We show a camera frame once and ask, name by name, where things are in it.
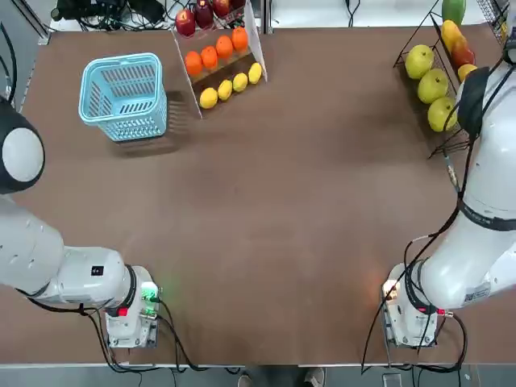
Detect white tiered fruit shelf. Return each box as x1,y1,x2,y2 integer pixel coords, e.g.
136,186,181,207
172,0,269,121

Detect light blue plastic basket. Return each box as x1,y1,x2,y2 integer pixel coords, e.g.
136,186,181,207
78,52,169,143

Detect orange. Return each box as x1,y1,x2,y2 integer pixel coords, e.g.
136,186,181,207
185,51,204,77
215,35,235,58
231,26,249,52
200,45,219,69

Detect black power supply box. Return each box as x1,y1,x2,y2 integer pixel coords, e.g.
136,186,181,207
54,0,127,19
127,0,167,22

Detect orange yellow mango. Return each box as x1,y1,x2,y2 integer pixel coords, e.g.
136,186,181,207
457,63,479,84

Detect red mango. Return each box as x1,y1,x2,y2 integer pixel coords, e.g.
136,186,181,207
450,38,476,68

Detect green mango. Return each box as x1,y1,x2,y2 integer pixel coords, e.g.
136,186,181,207
441,0,468,23

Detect aluminium frame post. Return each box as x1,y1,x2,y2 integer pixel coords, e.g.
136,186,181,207
260,0,273,35

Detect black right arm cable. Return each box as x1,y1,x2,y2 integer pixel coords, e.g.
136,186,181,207
360,38,516,374

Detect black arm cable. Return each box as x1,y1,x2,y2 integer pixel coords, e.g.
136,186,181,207
360,38,516,374
0,22,210,372

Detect black wire fruit shelf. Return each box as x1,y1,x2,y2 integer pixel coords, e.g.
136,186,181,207
393,10,485,161

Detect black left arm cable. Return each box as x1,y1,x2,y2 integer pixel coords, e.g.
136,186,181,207
0,22,210,372

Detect aluminium frame beam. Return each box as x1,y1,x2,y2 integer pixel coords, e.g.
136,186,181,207
11,0,52,46

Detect dark wire mesh basket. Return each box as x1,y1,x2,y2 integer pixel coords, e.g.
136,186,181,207
477,0,516,45

